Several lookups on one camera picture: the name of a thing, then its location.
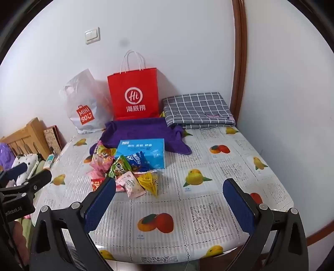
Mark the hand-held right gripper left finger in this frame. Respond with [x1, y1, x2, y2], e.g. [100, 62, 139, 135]
[28, 178, 117, 271]

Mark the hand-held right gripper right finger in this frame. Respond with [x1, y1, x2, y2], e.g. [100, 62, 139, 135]
[222, 178, 310, 271]

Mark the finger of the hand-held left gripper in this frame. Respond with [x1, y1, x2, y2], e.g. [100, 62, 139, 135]
[0, 170, 53, 196]
[0, 162, 28, 184]

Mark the small red snack packet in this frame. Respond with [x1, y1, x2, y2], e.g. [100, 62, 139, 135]
[91, 177, 105, 192]

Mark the green snack packet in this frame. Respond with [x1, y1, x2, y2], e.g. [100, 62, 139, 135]
[108, 156, 133, 179]

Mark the large pink yellow snack packet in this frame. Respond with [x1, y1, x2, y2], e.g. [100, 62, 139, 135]
[90, 141, 118, 172]

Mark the yellow triangular snack packet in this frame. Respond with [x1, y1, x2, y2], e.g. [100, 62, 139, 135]
[137, 172, 159, 196]

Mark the blue snack packet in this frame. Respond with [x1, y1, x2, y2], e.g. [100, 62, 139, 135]
[125, 151, 147, 172]

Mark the blue tissue pack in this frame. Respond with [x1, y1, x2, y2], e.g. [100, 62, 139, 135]
[115, 138, 165, 170]

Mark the person's left hand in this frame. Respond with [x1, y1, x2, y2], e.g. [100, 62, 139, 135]
[13, 222, 28, 252]

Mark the white spotted cloth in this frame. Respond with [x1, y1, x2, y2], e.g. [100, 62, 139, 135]
[12, 154, 39, 178]

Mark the purple plush toy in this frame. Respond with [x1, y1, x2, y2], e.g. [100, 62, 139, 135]
[0, 143, 13, 170]

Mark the fruit print tablecloth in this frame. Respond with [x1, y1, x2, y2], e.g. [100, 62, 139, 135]
[34, 125, 294, 265]

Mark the patterned box with red edge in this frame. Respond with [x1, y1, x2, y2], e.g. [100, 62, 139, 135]
[43, 125, 67, 154]

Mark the brown wooden skirting board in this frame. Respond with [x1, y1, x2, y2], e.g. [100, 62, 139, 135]
[305, 208, 330, 247]

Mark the purple towel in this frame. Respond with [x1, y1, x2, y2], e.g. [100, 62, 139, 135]
[90, 117, 192, 157]

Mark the white plastic shopping bag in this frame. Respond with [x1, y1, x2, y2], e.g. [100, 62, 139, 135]
[59, 68, 113, 134]

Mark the grey checked folded cloth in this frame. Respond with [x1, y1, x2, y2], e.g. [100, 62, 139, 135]
[162, 92, 235, 130]

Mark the red paper bag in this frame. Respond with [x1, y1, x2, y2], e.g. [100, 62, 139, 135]
[108, 50, 159, 120]

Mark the white wall light switch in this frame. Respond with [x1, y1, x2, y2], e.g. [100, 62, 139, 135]
[85, 27, 101, 45]

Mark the brown wooden door frame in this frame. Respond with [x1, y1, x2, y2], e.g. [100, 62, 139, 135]
[231, 0, 248, 123]

